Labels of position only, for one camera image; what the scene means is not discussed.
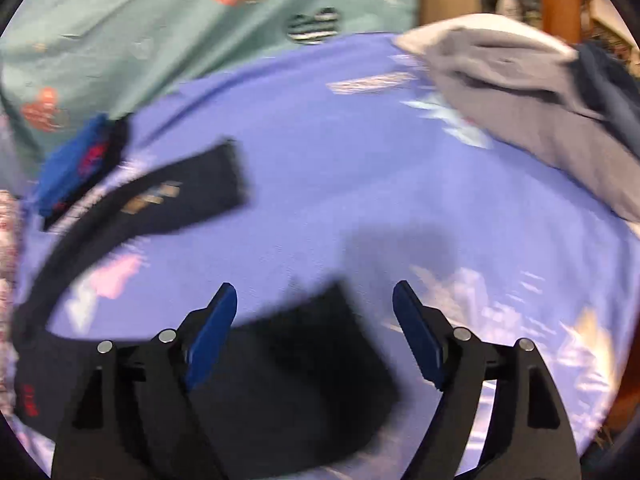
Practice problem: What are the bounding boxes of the dark navy pants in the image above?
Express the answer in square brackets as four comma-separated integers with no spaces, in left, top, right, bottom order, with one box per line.
[11,141,400,479]

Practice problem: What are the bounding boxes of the floral rolled blanket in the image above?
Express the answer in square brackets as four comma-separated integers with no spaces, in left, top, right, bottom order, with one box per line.
[0,190,21,416]

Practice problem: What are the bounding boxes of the blue folded pants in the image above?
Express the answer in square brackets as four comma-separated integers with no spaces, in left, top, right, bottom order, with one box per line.
[35,114,110,217]

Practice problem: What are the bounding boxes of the black folded pants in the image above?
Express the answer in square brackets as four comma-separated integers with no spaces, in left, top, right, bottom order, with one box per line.
[37,115,129,232]

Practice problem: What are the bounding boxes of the purple printed bedsheet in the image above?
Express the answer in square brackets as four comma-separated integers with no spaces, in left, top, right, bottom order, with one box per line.
[8,32,633,480]

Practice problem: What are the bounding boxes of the dark navy garment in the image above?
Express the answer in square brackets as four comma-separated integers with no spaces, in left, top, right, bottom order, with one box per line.
[572,42,640,157]

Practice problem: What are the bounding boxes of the grey garment pile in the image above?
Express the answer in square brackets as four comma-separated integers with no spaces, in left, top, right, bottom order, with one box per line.
[395,13,639,223]

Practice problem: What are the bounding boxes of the green heart print pillow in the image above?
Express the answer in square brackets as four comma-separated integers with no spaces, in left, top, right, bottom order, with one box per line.
[1,0,419,176]

